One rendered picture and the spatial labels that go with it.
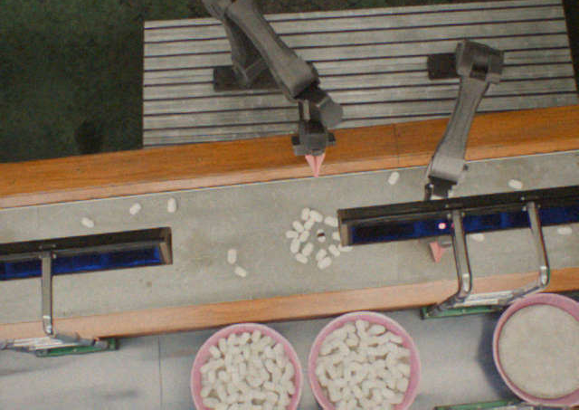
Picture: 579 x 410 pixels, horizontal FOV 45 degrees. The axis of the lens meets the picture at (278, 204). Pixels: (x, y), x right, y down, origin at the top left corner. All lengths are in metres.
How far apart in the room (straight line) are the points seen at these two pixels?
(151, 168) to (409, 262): 0.70
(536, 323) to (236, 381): 0.74
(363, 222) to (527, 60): 0.88
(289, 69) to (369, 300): 0.59
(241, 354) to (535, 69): 1.12
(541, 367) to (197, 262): 0.87
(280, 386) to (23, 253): 0.67
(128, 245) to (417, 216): 0.58
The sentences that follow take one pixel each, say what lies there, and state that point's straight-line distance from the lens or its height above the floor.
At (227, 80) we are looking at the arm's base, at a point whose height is 0.68.
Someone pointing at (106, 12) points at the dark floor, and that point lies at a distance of 2.97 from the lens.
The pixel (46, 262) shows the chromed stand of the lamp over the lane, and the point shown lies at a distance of 1.46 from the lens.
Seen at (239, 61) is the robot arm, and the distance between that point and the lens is 1.81.
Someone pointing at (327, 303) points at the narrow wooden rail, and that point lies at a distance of 1.71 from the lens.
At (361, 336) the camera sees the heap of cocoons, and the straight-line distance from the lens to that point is 1.73.
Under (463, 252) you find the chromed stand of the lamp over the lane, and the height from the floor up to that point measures 1.12.
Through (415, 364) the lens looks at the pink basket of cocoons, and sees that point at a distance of 1.73.
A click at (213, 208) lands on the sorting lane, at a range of 1.80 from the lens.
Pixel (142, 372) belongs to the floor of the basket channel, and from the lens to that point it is 1.84.
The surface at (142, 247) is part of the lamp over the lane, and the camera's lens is 1.43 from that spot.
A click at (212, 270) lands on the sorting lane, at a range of 1.76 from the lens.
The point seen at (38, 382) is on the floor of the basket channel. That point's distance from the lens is 1.91.
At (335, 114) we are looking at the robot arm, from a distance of 1.55.
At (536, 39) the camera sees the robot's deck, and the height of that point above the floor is 0.67.
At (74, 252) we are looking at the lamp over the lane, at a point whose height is 1.11.
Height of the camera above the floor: 2.46
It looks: 75 degrees down
